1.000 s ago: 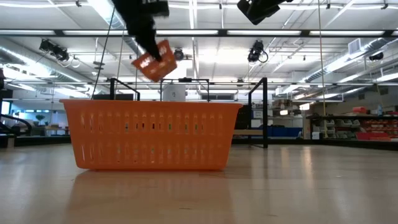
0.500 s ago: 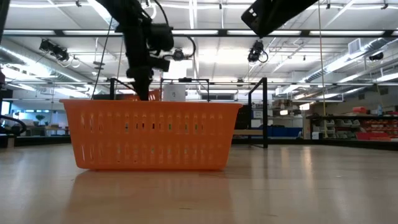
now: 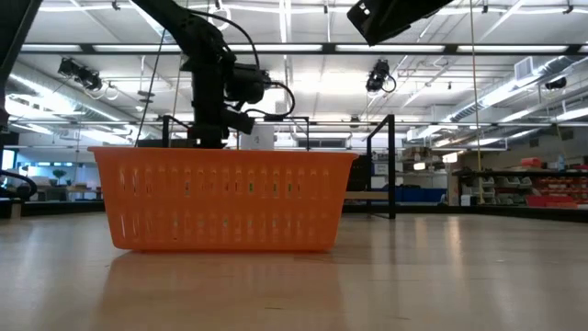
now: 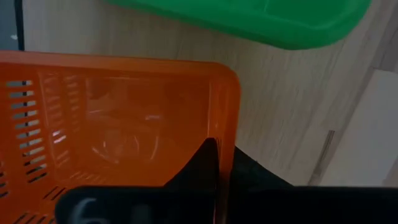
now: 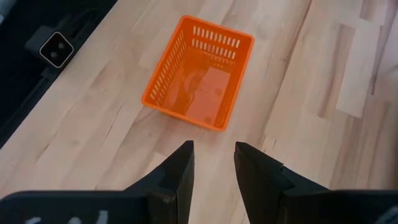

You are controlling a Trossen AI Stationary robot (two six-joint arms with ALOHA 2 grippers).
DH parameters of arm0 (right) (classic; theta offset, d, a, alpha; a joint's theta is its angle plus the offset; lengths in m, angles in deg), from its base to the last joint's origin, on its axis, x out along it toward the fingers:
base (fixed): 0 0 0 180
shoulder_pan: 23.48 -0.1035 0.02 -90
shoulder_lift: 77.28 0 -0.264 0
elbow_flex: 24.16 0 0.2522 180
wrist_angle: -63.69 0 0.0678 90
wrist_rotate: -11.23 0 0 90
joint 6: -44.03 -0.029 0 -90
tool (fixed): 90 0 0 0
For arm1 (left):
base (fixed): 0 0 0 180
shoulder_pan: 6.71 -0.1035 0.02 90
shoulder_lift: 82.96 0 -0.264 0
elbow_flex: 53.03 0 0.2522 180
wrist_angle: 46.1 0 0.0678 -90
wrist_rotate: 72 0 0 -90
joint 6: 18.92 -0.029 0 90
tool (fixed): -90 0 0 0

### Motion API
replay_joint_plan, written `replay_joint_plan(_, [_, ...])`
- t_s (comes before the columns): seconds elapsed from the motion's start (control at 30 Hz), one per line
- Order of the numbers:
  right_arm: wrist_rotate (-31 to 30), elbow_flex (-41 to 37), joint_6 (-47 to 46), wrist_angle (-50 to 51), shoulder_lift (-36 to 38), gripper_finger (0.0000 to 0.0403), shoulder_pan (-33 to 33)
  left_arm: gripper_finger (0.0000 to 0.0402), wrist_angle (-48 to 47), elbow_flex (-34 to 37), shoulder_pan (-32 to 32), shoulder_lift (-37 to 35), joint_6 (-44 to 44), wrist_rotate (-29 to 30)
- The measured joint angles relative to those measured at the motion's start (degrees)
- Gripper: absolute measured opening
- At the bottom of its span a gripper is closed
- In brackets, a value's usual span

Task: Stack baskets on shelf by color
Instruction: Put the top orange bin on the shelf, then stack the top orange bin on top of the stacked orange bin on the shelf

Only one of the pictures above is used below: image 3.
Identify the orange plastic slotted basket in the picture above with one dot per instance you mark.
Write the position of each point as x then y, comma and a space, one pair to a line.
220, 202

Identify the blue storage bins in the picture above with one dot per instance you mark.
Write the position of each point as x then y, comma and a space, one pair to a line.
420, 195

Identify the silver ceiling duct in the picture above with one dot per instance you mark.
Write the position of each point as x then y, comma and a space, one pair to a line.
528, 92

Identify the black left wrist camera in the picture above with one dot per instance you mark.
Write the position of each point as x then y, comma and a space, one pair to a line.
239, 122

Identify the small potted plant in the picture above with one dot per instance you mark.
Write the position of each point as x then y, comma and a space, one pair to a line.
59, 174

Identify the black monitor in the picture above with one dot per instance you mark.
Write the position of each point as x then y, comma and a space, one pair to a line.
151, 143

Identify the storage shelf with bins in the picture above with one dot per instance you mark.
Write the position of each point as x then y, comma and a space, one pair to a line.
551, 188

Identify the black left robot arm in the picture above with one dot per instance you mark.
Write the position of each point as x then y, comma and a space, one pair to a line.
193, 32

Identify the black ceiling-hung camera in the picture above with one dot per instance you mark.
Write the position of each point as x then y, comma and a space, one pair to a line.
80, 73
377, 76

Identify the black metal wood-board shelf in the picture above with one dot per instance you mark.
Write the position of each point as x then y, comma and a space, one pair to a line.
391, 174

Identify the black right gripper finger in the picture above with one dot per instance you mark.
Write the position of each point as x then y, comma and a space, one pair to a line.
390, 16

